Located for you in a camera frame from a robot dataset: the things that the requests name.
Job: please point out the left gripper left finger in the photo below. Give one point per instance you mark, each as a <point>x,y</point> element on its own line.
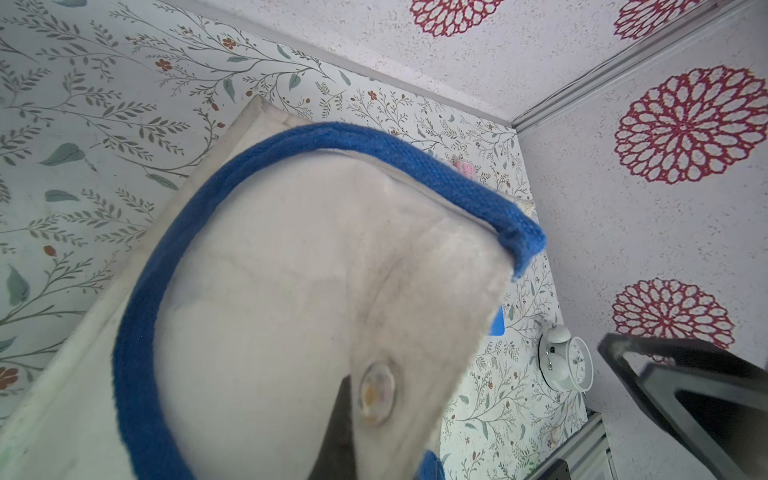
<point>336,457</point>

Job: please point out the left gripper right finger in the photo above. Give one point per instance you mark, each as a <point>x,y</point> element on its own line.
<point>710,401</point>

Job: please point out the blue stationery case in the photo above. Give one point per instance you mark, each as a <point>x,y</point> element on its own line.
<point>497,328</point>

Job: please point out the white canvas bag blue handles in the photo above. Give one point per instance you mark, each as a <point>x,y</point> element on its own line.
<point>297,254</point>

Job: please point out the pink clear stationery case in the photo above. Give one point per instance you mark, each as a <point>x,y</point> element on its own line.
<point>465,168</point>

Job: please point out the white alarm clock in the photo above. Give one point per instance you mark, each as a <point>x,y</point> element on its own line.
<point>565,360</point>

